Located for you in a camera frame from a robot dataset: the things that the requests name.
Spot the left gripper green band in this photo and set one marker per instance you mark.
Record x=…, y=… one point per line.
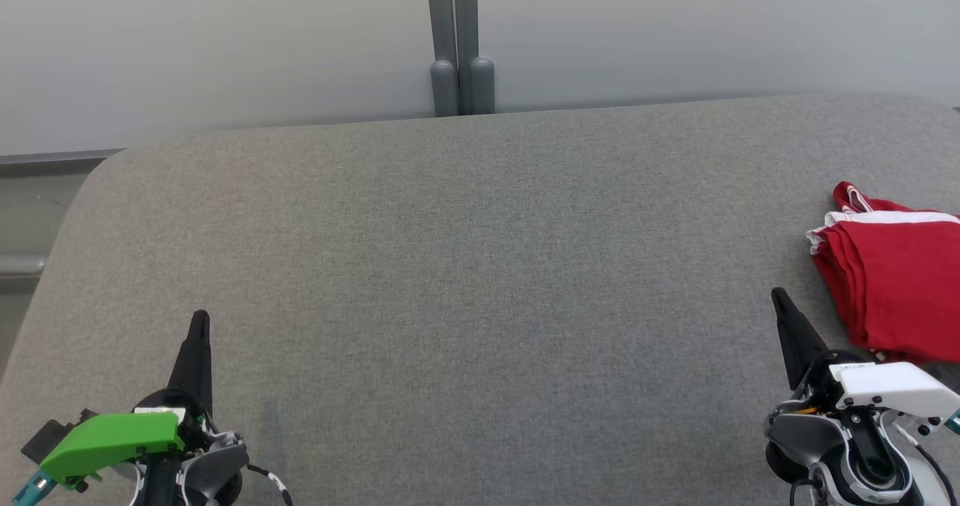
x=112, y=438

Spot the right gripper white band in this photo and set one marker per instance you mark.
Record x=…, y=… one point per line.
x=892, y=386

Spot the red and white cloth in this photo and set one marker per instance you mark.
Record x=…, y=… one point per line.
x=900, y=281

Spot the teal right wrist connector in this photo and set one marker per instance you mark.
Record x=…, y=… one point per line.
x=954, y=420

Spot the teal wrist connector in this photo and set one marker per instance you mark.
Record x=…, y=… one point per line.
x=31, y=485
x=954, y=420

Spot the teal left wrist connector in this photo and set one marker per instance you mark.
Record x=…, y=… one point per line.
x=31, y=485

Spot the grey fabric sofa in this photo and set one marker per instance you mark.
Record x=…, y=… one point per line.
x=480, y=281

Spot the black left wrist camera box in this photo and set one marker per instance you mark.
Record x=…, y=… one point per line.
x=49, y=435

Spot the grey horizontal wall pipe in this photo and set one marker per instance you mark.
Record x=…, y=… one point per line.
x=19, y=266

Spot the grey wall baseboard rail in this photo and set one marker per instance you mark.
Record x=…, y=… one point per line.
x=52, y=161

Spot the grey partition post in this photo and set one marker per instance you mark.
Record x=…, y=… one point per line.
x=442, y=56
x=476, y=56

